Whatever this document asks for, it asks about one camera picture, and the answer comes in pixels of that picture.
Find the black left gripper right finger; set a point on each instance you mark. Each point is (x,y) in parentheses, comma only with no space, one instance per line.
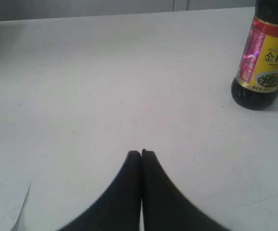
(165,208)

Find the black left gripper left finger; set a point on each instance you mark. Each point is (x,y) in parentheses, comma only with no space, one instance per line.
(118,208)

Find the dark soy sauce bottle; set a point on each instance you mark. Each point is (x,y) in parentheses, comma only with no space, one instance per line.
(255,85)

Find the white plastic tray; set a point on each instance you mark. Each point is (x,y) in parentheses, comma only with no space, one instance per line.
(12,203)

